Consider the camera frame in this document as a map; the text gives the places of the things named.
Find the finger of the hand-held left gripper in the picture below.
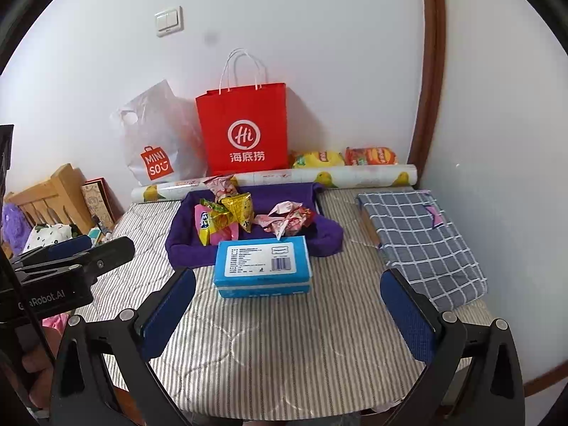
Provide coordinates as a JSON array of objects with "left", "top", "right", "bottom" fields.
[
  {"left": 13, "top": 234, "right": 92, "bottom": 262},
  {"left": 11, "top": 236, "right": 136, "bottom": 285}
]

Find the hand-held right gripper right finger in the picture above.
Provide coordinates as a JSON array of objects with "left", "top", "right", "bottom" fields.
[{"left": 380, "top": 267, "right": 526, "bottom": 426}]

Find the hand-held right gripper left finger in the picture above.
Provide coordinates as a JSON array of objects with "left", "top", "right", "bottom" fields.
[{"left": 50, "top": 267, "right": 197, "bottom": 426}]

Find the purple fabric basket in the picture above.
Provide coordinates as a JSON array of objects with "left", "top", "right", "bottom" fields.
[{"left": 165, "top": 182, "right": 344, "bottom": 269}]

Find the pink yellow snack packet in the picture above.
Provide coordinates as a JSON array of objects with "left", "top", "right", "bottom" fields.
[{"left": 194, "top": 204, "right": 240, "bottom": 246}]

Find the green snack packet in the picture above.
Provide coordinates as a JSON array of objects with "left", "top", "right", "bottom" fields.
[{"left": 199, "top": 197, "right": 231, "bottom": 216}]

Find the pink strawberry snack packet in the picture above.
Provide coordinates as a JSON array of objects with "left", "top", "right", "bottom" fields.
[{"left": 203, "top": 176, "right": 239, "bottom": 205}]

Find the white red snack packet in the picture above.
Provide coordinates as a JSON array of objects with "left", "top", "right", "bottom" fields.
[{"left": 282, "top": 208, "right": 317, "bottom": 237}]

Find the pale pink snack packet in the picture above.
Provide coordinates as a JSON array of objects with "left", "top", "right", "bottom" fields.
[{"left": 255, "top": 201, "right": 297, "bottom": 237}]

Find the person's left hand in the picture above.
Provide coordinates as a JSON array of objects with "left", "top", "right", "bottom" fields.
[{"left": 20, "top": 331, "right": 60, "bottom": 409}]

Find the white dotted pillow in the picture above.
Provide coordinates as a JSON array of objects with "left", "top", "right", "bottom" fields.
[{"left": 22, "top": 224, "right": 74, "bottom": 253}]

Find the pink blanket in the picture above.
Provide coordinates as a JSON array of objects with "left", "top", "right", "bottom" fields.
[{"left": 42, "top": 313, "right": 72, "bottom": 333}]

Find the patterned book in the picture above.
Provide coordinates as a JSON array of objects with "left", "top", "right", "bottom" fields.
[{"left": 81, "top": 178, "right": 117, "bottom": 231}]

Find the wooden headboard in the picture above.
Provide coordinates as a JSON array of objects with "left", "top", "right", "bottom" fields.
[{"left": 4, "top": 163, "right": 92, "bottom": 240}]

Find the purple plush toy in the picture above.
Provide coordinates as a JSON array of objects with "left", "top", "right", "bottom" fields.
[{"left": 0, "top": 204, "right": 33, "bottom": 253}]

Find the grey checkered folded cloth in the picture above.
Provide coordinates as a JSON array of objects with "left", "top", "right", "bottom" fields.
[{"left": 356, "top": 190, "right": 488, "bottom": 311}]

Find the blue tissue box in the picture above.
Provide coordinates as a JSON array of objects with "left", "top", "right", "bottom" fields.
[{"left": 212, "top": 236, "right": 311, "bottom": 299}]

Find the striped mattress pad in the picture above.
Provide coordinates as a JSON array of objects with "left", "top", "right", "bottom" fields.
[{"left": 73, "top": 189, "right": 495, "bottom": 418}]

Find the white plastic shopping bag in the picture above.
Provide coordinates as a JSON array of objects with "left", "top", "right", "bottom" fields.
[{"left": 110, "top": 80, "right": 208, "bottom": 186}]

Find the lemon print paper roll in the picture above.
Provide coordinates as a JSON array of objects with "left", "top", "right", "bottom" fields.
[{"left": 131, "top": 164, "right": 419, "bottom": 205}]

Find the orange chip bag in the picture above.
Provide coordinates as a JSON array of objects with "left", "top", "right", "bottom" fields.
[{"left": 345, "top": 146, "right": 398, "bottom": 166}]

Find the yellow chip bag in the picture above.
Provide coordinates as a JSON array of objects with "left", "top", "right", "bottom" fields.
[{"left": 290, "top": 150, "right": 346, "bottom": 169}]

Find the red paper bag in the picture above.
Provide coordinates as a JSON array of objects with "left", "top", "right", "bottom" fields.
[{"left": 195, "top": 48, "right": 289, "bottom": 177}]

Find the brown wooden door frame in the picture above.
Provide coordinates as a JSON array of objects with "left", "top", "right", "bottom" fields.
[{"left": 407, "top": 0, "right": 447, "bottom": 167}]

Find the white light switch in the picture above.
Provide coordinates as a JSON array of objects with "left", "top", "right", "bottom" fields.
[{"left": 154, "top": 6, "right": 184, "bottom": 36}]

